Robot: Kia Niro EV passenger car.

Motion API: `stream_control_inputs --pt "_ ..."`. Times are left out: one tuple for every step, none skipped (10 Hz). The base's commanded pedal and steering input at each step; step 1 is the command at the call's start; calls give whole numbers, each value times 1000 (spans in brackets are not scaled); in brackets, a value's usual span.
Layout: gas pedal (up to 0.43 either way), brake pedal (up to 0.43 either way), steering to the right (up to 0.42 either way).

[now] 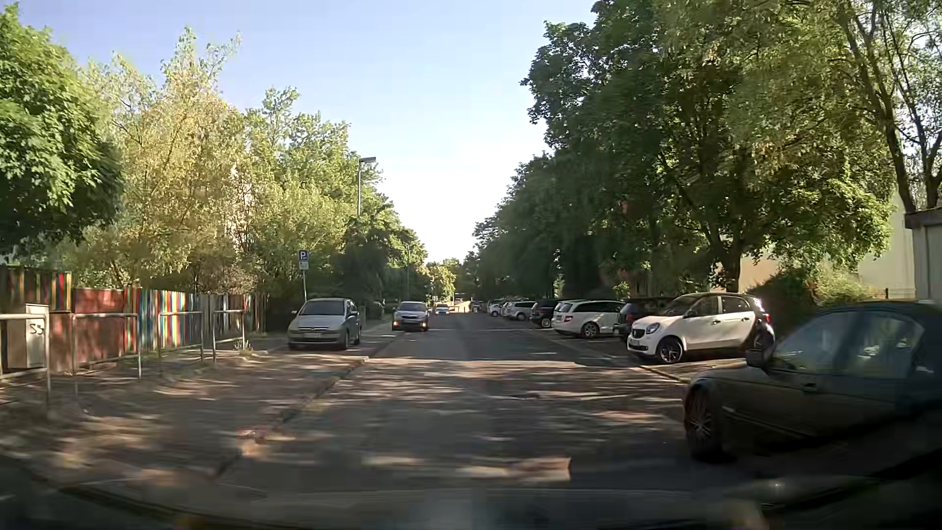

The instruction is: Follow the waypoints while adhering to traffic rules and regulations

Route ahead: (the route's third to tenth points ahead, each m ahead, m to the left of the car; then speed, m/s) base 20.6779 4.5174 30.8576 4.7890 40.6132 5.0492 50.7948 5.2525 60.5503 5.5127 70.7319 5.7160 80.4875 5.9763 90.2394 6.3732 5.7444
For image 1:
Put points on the green bush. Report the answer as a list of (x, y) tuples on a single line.
[(802, 294)]

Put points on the lamp post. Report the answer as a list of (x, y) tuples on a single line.
[(360, 184)]

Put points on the car's own bonnet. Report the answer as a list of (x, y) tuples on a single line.
[(471, 511)]

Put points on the silver parked car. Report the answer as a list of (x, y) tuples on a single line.
[(324, 322)]

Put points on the parking sign on post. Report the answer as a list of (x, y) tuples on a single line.
[(303, 269)]

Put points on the small white car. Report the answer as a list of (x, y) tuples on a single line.
[(699, 324)]

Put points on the pale building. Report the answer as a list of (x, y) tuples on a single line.
[(883, 265)]

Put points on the grey garage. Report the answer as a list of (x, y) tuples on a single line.
[(927, 254)]

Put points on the dark parked car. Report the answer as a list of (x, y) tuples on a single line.
[(824, 383)]

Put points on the row of trees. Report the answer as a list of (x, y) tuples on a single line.
[(184, 191), (699, 147)]

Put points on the paved pavement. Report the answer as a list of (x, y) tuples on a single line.
[(169, 405)]

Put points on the colourful striped fence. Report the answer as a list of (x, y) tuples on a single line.
[(110, 316)]

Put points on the grey street cabinet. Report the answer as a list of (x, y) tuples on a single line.
[(28, 335)]

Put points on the row of parked cars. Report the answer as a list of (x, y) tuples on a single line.
[(581, 316)]

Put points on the metal railing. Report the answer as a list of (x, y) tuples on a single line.
[(103, 342)]

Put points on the grey asphalt road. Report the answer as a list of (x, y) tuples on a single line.
[(471, 397)]

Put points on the silver car with headlights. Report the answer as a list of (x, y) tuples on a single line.
[(410, 315)]

